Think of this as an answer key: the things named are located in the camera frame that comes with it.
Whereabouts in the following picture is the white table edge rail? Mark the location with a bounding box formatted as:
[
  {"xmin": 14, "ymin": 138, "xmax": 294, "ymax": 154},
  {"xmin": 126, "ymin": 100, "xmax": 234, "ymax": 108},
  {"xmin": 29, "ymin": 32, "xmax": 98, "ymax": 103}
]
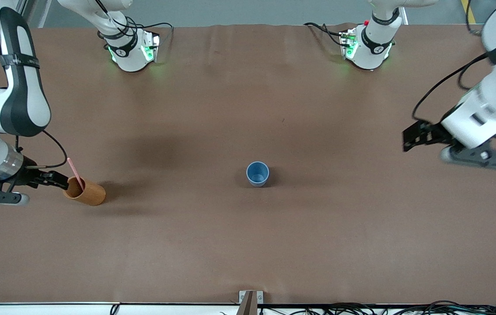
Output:
[{"xmin": 0, "ymin": 302, "xmax": 496, "ymax": 315}]

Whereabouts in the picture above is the black cable bundle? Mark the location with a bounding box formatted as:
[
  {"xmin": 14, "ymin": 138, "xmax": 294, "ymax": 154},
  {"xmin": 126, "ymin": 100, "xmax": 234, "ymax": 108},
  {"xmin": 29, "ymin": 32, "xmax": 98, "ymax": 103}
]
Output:
[{"xmin": 259, "ymin": 300, "xmax": 496, "ymax": 315}]

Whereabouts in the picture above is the grey metal camera bracket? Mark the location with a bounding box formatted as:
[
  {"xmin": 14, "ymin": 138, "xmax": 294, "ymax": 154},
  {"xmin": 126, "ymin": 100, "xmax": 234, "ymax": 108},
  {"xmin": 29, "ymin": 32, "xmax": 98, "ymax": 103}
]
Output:
[{"xmin": 238, "ymin": 290, "xmax": 264, "ymax": 315}]

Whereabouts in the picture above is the brown wooden cup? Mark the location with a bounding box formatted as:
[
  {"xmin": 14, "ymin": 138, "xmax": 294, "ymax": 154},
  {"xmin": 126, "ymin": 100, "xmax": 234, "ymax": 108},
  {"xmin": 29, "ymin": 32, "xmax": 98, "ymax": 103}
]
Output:
[{"xmin": 63, "ymin": 176, "xmax": 106, "ymax": 207}]

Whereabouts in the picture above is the black arm base cable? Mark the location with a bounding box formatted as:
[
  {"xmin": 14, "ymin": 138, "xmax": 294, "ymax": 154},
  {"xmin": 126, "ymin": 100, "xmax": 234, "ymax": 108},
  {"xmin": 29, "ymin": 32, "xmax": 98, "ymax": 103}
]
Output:
[
  {"xmin": 304, "ymin": 22, "xmax": 347, "ymax": 48},
  {"xmin": 123, "ymin": 17, "xmax": 174, "ymax": 44}
]

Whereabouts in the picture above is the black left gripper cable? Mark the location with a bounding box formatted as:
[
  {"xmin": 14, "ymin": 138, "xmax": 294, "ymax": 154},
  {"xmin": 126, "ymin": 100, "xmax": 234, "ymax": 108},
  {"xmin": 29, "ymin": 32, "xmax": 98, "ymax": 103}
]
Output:
[{"xmin": 412, "ymin": 52, "xmax": 491, "ymax": 124}]

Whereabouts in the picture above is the black left arm base cable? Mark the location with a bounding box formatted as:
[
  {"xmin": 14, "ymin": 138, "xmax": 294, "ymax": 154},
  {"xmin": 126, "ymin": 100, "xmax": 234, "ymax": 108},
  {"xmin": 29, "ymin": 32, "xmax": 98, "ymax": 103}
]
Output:
[{"xmin": 304, "ymin": 22, "xmax": 347, "ymax": 48}]

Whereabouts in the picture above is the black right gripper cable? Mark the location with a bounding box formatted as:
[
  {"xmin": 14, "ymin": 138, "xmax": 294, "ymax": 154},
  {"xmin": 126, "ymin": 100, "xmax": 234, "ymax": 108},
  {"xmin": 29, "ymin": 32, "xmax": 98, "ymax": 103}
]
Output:
[{"xmin": 14, "ymin": 130, "xmax": 68, "ymax": 169}]

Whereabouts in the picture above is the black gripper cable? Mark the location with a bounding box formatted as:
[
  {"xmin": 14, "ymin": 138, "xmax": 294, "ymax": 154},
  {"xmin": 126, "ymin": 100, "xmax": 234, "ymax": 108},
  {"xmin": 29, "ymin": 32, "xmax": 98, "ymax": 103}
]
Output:
[
  {"xmin": 14, "ymin": 130, "xmax": 68, "ymax": 169},
  {"xmin": 412, "ymin": 52, "xmax": 491, "ymax": 124}
]

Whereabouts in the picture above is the brown table cover mat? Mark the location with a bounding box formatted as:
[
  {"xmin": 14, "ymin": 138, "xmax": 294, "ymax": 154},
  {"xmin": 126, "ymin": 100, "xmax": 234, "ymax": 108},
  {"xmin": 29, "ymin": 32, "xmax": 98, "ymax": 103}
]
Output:
[{"xmin": 0, "ymin": 24, "xmax": 496, "ymax": 305}]

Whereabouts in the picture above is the pink chopstick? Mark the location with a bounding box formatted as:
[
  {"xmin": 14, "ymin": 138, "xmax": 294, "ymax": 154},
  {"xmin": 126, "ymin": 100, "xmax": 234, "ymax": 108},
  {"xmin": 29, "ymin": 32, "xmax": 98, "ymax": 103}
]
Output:
[{"xmin": 66, "ymin": 157, "xmax": 86, "ymax": 192}]

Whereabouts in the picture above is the blue cup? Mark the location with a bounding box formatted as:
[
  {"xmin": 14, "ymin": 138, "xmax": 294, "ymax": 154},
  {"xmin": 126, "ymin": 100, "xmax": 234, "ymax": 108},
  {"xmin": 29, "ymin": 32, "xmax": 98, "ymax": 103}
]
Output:
[{"xmin": 246, "ymin": 161, "xmax": 270, "ymax": 188}]

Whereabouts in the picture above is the aluminium frame profile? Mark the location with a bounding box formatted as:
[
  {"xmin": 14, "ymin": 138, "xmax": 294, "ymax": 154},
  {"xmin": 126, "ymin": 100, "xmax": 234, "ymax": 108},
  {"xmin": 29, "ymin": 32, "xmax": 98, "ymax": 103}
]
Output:
[{"xmin": 12, "ymin": 0, "xmax": 41, "ymax": 29}]

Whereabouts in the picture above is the black right arm base cable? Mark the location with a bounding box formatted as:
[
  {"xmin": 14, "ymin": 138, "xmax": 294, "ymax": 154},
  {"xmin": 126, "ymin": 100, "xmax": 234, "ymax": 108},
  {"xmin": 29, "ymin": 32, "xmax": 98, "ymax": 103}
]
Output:
[{"xmin": 123, "ymin": 17, "xmax": 174, "ymax": 44}]

